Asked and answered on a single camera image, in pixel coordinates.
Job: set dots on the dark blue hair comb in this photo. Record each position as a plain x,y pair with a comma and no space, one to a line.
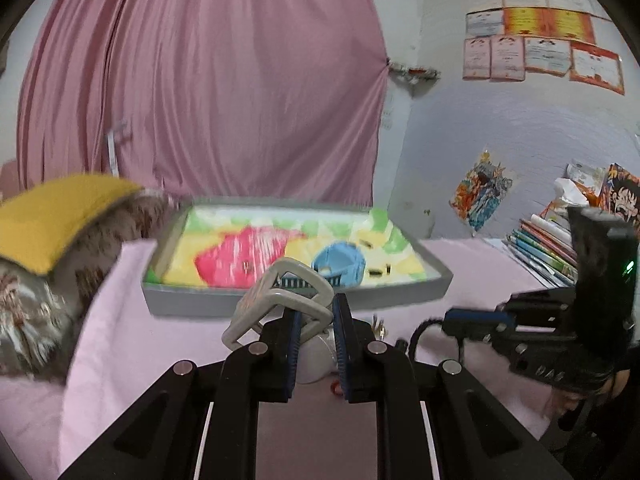
300,284

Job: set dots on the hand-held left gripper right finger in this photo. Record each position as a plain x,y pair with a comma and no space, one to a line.
340,350

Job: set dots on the small red hair clip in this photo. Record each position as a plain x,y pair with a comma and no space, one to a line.
336,388

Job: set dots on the colourful painted cloth lining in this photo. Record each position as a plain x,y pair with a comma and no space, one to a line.
240,260

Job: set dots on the small black hair pin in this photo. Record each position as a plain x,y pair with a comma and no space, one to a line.
378,273

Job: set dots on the cartoon printed bag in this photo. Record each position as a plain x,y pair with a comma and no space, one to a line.
620,200

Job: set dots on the light blue hair claw clip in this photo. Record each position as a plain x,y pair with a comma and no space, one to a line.
340,260

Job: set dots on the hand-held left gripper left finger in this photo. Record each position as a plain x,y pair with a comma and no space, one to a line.
292,355

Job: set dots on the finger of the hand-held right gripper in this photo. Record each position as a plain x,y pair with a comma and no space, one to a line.
475,321

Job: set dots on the white plastic bracket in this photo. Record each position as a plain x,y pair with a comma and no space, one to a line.
112,155

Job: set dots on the grey tray box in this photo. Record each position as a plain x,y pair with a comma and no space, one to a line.
200,305

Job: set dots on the yellow pillow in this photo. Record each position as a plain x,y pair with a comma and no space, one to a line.
50,220

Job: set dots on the white round object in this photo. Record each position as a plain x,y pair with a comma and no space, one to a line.
317,360

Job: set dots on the group of wall certificates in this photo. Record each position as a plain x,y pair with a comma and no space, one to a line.
540,55

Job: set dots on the floral patterned pillow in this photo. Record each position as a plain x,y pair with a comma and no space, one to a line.
30,320

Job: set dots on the pink curtain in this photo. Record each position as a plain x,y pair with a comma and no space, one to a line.
225,85

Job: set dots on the colourful cartoon wall poster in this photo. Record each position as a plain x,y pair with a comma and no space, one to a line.
480,190

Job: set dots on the stack of books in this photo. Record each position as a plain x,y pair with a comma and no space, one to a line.
540,250

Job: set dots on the beige geometric hair claw clip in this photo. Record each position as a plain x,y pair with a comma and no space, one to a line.
300,272

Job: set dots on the white plastic bag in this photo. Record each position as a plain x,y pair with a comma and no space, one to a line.
575,185

